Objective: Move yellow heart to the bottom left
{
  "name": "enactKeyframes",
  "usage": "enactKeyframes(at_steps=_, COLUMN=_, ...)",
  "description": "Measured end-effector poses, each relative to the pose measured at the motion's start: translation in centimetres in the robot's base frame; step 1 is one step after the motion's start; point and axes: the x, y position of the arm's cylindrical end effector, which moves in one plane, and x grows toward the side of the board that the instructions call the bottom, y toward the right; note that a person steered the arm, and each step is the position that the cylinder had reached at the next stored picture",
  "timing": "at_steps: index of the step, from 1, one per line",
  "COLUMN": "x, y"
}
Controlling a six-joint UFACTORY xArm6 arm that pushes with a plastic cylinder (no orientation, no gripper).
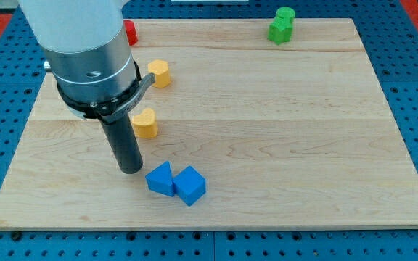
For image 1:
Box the wooden board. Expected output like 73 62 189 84
0 18 418 231

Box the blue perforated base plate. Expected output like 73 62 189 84
0 0 418 260

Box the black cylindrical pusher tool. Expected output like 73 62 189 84
100 116 143 174

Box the blue cube block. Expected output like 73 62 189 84
173 166 206 206

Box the yellow hexagon block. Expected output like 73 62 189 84
147 59 171 88

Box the blue triangle block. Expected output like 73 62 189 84
145 161 175 197

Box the red block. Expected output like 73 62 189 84
123 20 139 46

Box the yellow heart block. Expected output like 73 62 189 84
131 108 158 138

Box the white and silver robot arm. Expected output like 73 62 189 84
19 0 155 123

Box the green cylinder block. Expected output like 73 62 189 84
275 7 296 25

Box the green star block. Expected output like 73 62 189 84
267 17 293 45

